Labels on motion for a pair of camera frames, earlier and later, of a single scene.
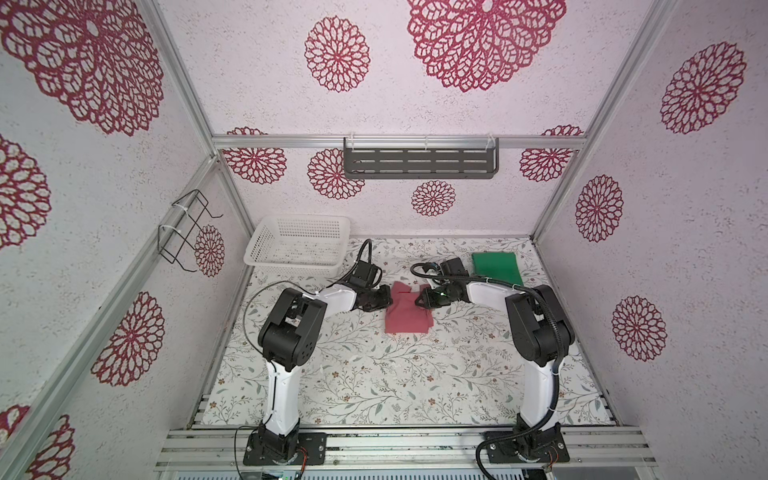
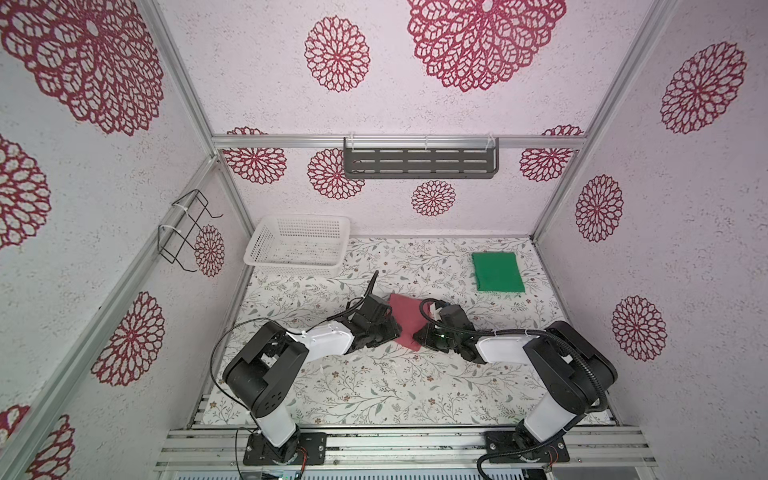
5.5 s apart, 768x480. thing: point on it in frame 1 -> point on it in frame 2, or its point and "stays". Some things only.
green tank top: x=502 y=266 stays
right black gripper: x=428 y=303 -> x=426 y=339
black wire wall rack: x=183 y=231 stays
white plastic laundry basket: x=300 y=245 stays
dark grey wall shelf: x=421 y=157 stays
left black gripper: x=385 y=301 -> x=391 y=330
